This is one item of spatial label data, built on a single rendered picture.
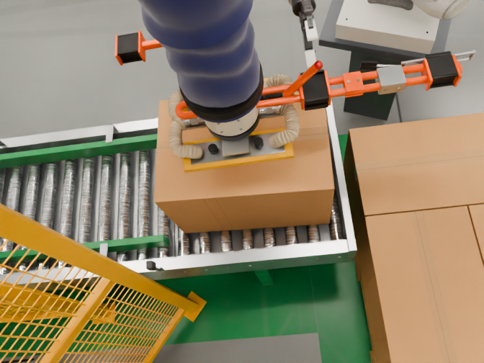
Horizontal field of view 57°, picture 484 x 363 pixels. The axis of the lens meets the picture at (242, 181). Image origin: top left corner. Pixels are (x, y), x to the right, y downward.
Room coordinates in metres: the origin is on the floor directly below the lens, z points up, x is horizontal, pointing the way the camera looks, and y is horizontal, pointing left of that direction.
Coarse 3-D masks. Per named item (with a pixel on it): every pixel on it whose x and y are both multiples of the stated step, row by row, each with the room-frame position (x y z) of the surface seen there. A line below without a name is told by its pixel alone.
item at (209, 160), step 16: (192, 144) 0.70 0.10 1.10; (208, 144) 0.68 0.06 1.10; (256, 144) 0.60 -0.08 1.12; (288, 144) 0.58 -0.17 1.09; (192, 160) 0.64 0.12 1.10; (208, 160) 0.62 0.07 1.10; (224, 160) 0.61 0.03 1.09; (240, 160) 0.59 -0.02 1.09; (256, 160) 0.57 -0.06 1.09; (272, 160) 0.56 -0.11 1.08
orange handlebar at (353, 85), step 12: (144, 48) 1.03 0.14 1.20; (360, 72) 0.65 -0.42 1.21; (372, 72) 0.64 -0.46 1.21; (408, 72) 0.60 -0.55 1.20; (288, 84) 0.70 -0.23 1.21; (336, 84) 0.65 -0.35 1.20; (348, 84) 0.63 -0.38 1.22; (360, 84) 0.61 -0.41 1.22; (372, 84) 0.60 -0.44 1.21; (408, 84) 0.57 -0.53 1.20; (336, 96) 0.62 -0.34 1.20; (348, 96) 0.61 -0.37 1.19; (180, 108) 0.76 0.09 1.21
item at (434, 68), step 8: (448, 56) 0.59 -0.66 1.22; (424, 64) 0.60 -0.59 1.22; (432, 64) 0.59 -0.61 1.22; (440, 64) 0.58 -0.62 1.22; (448, 64) 0.57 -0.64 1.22; (456, 64) 0.56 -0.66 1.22; (424, 72) 0.58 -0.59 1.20; (432, 72) 0.56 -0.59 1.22; (440, 72) 0.56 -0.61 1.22; (448, 72) 0.55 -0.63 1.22; (456, 72) 0.54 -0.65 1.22; (432, 80) 0.54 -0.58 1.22; (440, 80) 0.54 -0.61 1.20; (448, 80) 0.54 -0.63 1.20; (456, 80) 0.53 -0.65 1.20; (432, 88) 0.54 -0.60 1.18
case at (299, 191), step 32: (160, 128) 0.89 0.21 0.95; (256, 128) 0.75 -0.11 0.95; (320, 128) 0.66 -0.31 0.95; (160, 160) 0.77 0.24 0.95; (288, 160) 0.59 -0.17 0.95; (320, 160) 0.55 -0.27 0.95; (160, 192) 0.65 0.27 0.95; (192, 192) 0.61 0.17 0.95; (224, 192) 0.57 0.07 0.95; (256, 192) 0.53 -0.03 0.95; (288, 192) 0.49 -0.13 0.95; (320, 192) 0.46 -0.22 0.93; (192, 224) 0.61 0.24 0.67; (224, 224) 0.57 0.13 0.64; (256, 224) 0.53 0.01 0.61; (288, 224) 0.49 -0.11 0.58; (320, 224) 0.45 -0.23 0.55
